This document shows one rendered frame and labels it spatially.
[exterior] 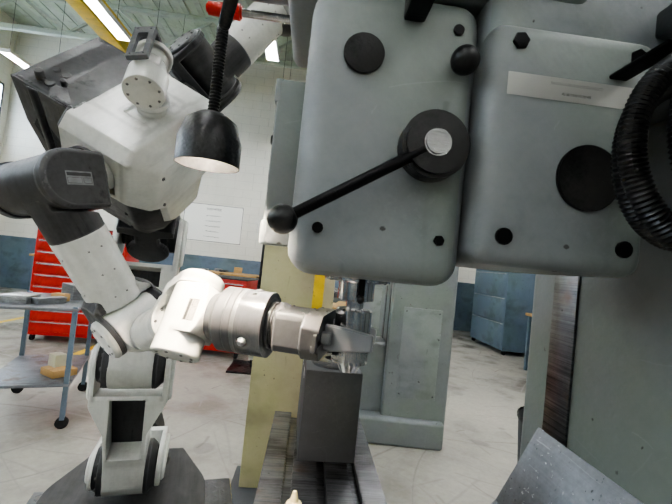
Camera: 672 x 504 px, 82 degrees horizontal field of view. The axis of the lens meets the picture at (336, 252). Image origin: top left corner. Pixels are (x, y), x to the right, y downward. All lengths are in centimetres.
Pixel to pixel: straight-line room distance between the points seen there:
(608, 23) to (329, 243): 39
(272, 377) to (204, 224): 780
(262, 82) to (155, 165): 979
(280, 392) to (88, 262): 173
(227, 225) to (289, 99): 926
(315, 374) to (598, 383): 49
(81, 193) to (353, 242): 49
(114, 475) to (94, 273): 71
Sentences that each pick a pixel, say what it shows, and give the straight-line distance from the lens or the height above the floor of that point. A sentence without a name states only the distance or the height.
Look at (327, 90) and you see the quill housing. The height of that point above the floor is 151.
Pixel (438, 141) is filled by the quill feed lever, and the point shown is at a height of 145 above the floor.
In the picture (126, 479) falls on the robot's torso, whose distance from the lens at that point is 135.
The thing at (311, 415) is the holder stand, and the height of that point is 101.
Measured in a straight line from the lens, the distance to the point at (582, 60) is 52.
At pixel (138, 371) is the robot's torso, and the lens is 113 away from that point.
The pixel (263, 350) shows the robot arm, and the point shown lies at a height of 120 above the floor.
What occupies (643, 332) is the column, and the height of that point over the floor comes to 128.
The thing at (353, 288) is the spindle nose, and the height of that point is 130.
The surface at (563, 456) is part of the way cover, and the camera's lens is 77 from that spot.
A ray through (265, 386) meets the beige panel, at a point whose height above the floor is 60.
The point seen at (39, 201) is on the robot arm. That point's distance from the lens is 76.
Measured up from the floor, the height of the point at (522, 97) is 152.
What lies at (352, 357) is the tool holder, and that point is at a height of 121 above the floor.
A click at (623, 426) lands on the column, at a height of 115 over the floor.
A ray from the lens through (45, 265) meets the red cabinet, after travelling 598.
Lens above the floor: 132
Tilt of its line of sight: 2 degrees up
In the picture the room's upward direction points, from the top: 6 degrees clockwise
